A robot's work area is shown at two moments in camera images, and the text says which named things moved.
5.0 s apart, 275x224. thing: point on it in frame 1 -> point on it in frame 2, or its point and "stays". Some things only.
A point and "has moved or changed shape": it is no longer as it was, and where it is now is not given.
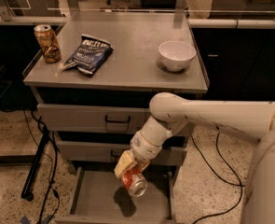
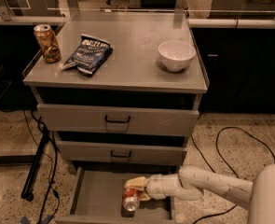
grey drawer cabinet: [98, 93] stays
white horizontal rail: [192, 22] stays
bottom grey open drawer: [98, 197] stays
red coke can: [135, 182] has moved or changed shape
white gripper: [142, 147] -> [155, 186]
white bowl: [176, 55] stays
